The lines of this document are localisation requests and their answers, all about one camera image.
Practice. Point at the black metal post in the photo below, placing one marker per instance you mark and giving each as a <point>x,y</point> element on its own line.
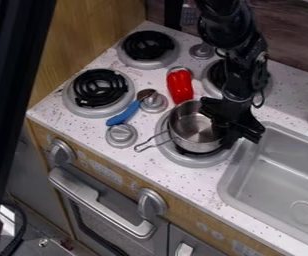
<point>9,83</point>

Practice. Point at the red toy pepper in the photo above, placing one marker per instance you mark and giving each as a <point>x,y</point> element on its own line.
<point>180,86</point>

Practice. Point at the toy sink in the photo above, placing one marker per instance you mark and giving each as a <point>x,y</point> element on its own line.
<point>277,180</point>

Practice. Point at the silver pan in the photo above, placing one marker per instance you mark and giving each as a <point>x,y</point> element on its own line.
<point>191,130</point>

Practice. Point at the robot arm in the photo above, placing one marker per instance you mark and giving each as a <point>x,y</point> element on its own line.
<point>228,30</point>

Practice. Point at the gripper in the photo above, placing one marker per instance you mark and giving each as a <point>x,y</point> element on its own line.
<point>239,115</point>

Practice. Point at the toy stove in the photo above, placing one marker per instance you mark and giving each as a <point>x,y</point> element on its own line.
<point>99,88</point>

